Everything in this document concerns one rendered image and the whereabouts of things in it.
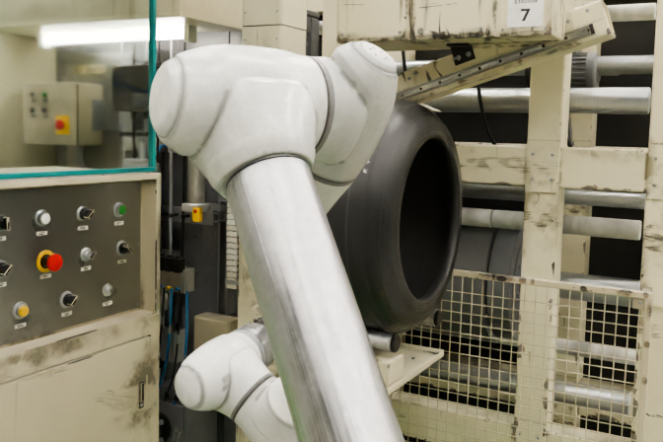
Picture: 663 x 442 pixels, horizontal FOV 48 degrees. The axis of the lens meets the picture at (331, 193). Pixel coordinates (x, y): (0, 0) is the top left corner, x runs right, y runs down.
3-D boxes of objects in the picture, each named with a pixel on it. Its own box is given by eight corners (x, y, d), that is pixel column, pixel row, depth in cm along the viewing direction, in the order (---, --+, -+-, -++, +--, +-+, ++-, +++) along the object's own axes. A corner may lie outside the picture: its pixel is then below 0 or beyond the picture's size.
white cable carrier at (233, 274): (226, 287, 205) (228, 112, 201) (236, 284, 209) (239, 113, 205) (239, 289, 203) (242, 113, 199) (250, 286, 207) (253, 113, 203)
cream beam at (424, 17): (334, 43, 212) (335, -10, 211) (372, 52, 234) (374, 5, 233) (552, 35, 183) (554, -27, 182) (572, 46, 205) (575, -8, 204)
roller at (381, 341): (277, 323, 193) (268, 333, 190) (273, 309, 191) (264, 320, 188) (402, 344, 176) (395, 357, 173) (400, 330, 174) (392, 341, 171)
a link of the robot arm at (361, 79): (336, 132, 112) (257, 127, 105) (388, 29, 103) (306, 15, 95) (377, 189, 105) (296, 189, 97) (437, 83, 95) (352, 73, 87)
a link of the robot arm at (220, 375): (209, 356, 140) (260, 404, 136) (153, 391, 127) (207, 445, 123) (233, 315, 135) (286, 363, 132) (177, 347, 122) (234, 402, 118)
